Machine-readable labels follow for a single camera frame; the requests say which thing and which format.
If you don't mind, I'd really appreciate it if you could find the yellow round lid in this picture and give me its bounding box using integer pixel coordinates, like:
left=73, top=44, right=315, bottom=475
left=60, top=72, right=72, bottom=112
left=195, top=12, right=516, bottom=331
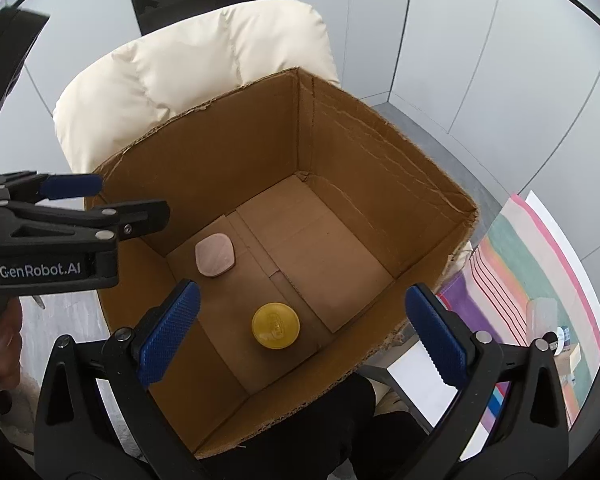
left=251, top=302, right=301, bottom=350

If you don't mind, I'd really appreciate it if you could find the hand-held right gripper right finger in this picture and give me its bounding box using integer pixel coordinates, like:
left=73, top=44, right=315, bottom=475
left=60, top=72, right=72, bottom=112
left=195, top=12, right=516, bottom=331
left=404, top=283, right=571, bottom=480

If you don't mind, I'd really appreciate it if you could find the cardboard box with cream cloth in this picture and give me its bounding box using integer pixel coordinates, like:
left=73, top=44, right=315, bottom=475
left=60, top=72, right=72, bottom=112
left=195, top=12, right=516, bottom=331
left=52, top=0, right=473, bottom=281

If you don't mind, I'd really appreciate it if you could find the clear square plastic container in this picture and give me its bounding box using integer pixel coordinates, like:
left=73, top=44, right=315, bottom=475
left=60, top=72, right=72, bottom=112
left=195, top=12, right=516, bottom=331
left=528, top=297, right=561, bottom=341

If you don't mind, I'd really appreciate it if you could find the striped colourful cloth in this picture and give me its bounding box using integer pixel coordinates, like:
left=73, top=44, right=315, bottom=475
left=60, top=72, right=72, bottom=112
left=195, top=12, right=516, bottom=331
left=437, top=194, right=600, bottom=433

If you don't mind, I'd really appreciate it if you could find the light wooden box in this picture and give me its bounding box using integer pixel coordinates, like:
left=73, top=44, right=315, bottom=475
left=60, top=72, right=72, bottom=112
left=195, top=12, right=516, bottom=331
left=565, top=342, right=583, bottom=376

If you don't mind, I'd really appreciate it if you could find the pink rounded square case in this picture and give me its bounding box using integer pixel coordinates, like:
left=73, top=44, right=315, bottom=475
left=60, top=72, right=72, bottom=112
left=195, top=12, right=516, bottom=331
left=195, top=232, right=237, bottom=277

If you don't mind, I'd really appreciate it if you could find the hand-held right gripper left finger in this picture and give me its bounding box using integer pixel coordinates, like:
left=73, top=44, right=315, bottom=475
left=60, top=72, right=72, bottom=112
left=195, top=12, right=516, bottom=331
left=34, top=280, right=203, bottom=480

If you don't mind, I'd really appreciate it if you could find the brown cardboard box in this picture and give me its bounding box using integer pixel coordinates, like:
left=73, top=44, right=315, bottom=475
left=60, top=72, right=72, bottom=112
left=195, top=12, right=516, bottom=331
left=91, top=66, right=481, bottom=460

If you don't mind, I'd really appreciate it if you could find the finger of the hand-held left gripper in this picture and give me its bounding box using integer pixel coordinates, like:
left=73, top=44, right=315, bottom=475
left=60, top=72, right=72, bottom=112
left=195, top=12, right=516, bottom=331
left=0, top=171, right=104, bottom=202
left=0, top=199, right=171, bottom=257

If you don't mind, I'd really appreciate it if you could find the person's left hand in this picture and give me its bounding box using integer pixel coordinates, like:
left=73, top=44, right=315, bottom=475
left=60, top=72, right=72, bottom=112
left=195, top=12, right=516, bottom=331
left=0, top=300, right=24, bottom=393

